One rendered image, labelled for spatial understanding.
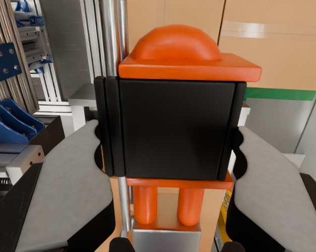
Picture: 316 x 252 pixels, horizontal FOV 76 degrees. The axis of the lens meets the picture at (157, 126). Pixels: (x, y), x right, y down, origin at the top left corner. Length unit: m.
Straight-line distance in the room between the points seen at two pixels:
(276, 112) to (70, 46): 1.39
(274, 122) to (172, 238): 1.55
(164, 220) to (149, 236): 0.02
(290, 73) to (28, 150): 0.91
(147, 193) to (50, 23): 1.15
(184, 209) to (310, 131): 1.73
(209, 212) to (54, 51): 1.07
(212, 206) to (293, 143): 1.35
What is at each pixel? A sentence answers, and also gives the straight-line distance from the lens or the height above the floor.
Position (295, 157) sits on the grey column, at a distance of 1.95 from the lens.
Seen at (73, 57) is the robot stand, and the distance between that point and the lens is 1.23.
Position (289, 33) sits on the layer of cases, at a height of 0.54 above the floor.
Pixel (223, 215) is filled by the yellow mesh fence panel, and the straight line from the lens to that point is 1.41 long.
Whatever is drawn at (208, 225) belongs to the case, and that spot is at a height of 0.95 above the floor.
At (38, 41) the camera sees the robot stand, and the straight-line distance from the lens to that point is 1.12.
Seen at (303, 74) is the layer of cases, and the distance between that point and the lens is 0.97.
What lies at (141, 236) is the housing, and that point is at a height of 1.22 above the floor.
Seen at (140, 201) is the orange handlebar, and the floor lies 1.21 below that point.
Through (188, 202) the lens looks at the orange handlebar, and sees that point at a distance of 0.18.
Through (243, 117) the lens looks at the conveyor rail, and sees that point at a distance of 0.88.
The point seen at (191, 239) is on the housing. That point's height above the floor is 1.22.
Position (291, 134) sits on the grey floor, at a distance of 1.82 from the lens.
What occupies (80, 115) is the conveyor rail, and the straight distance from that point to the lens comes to 0.88.
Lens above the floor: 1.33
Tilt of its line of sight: 62 degrees down
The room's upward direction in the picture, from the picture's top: 177 degrees counter-clockwise
